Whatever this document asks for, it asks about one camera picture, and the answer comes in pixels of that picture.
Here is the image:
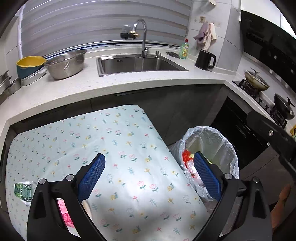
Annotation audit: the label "chrome kitchen faucet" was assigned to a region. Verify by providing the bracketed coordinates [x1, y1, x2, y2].
[120, 19, 150, 58]

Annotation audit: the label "condiment bottles on counter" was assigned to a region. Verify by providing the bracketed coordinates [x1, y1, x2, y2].
[290, 125, 296, 140]

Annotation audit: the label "red plastic wrapper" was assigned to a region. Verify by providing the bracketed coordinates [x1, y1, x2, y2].
[182, 150, 194, 171]

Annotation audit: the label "pink patterned paper cup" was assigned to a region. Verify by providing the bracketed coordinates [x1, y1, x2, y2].
[57, 198, 74, 228]

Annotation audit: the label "stainless steel sink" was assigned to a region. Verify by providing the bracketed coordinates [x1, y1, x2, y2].
[96, 55, 188, 76]

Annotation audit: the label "green dish soap bottle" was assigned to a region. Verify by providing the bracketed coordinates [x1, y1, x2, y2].
[179, 38, 189, 59]

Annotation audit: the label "black electric kettle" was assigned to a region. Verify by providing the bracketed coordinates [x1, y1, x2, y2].
[195, 50, 216, 70]

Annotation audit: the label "black wok on stove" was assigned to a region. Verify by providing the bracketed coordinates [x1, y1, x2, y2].
[270, 93, 295, 121]

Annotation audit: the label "dark scrubber on counter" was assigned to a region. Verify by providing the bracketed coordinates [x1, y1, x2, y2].
[166, 52, 180, 59]

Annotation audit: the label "large steel mixing bowl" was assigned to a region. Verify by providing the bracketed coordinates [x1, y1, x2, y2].
[44, 50, 87, 80]

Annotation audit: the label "yellow teal plastic bowl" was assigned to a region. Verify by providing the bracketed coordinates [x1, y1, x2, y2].
[16, 56, 47, 79]

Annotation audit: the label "trash bin with plastic bag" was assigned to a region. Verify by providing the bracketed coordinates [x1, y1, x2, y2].
[169, 126, 239, 202]

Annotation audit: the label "black range hood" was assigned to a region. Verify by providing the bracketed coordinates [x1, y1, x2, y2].
[241, 10, 295, 82]

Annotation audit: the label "floral light green tablecloth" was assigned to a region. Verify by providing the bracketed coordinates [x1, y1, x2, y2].
[4, 104, 211, 241]

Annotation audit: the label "steel tray under bowl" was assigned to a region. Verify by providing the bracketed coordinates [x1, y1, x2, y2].
[21, 67, 47, 86]

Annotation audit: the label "pan with glass lid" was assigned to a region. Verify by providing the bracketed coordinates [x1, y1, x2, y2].
[244, 69, 269, 91]

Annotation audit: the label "black gas stove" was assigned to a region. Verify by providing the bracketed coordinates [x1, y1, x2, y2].
[233, 79, 287, 129]

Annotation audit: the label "person's hand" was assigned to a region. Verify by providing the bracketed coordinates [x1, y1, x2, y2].
[270, 184, 292, 231]

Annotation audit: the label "grey window blind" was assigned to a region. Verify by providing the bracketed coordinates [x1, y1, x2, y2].
[18, 1, 193, 57]

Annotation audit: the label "hanging purple beige cloths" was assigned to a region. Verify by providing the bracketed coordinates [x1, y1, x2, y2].
[194, 22, 217, 51]

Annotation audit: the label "green foil wrapper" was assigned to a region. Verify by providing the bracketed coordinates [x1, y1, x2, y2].
[14, 181, 35, 203]

